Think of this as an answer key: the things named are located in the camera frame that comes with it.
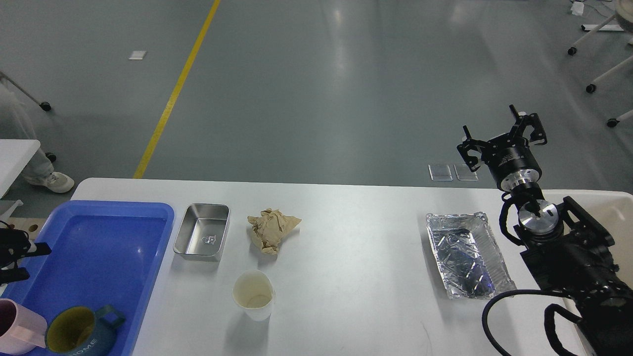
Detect grey wheeled stand leg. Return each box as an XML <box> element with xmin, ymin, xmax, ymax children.
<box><xmin>0</xmin><ymin>71</ymin><xmax>52</xmax><ymax>112</ymax></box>

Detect pink mug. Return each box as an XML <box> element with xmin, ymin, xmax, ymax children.
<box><xmin>0</xmin><ymin>298</ymin><xmax>48</xmax><ymax>356</ymax></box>

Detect white sneaker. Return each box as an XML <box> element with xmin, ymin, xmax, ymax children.
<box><xmin>27</xmin><ymin>172</ymin><xmax>75</xmax><ymax>194</ymax></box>

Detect crumpled brown paper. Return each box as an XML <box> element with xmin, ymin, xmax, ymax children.
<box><xmin>247</xmin><ymin>208</ymin><xmax>302</xmax><ymax>256</ymax></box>

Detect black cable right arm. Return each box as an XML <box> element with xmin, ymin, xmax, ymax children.
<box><xmin>482</xmin><ymin>289</ymin><xmax>579</xmax><ymax>356</ymax></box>

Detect clear floor plate right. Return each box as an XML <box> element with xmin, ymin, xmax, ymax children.
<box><xmin>453</xmin><ymin>164</ymin><xmax>479</xmax><ymax>181</ymax></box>

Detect white paper cup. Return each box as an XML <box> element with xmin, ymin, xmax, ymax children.
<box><xmin>231</xmin><ymin>269</ymin><xmax>276</xmax><ymax>321</ymax></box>

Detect white wheeled stand legs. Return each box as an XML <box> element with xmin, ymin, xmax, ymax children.
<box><xmin>567</xmin><ymin>0</ymin><xmax>633</xmax><ymax>128</ymax></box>

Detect dark teal mug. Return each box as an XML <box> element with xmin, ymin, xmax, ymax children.
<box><xmin>45</xmin><ymin>305</ymin><xmax>126</xmax><ymax>356</ymax></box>

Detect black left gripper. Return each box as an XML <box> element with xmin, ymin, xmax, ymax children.
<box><xmin>0</xmin><ymin>228</ymin><xmax>52</xmax><ymax>285</ymax></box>

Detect clear floor plate left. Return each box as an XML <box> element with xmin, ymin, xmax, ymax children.
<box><xmin>428</xmin><ymin>164</ymin><xmax>453</xmax><ymax>181</ymax></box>

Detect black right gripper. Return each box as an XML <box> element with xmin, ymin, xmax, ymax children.
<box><xmin>457</xmin><ymin>104</ymin><xmax>547</xmax><ymax>192</ymax></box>

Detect blue plastic tray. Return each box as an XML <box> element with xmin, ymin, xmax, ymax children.
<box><xmin>1</xmin><ymin>200</ymin><xmax>174</xmax><ymax>356</ymax></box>

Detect aluminium foil tray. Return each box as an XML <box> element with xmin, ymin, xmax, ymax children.
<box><xmin>426</xmin><ymin>212</ymin><xmax>516</xmax><ymax>300</ymax></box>

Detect white plastic bin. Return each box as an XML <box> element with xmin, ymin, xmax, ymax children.
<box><xmin>542</xmin><ymin>190</ymin><xmax>633</xmax><ymax>317</ymax></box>

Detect stainless steel rectangular tin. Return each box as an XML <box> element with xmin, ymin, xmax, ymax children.
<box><xmin>173</xmin><ymin>203</ymin><xmax>230</xmax><ymax>262</ymax></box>

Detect white side table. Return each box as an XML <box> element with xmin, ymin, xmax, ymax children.
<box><xmin>0</xmin><ymin>139</ymin><xmax>41</xmax><ymax>197</ymax></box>

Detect clear floor plate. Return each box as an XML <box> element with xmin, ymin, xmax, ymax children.
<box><xmin>453</xmin><ymin>164</ymin><xmax>479</xmax><ymax>181</ymax></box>
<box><xmin>428</xmin><ymin>164</ymin><xmax>453</xmax><ymax>181</ymax></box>

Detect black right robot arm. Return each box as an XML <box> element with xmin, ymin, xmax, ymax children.
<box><xmin>457</xmin><ymin>105</ymin><xmax>633</xmax><ymax>356</ymax></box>

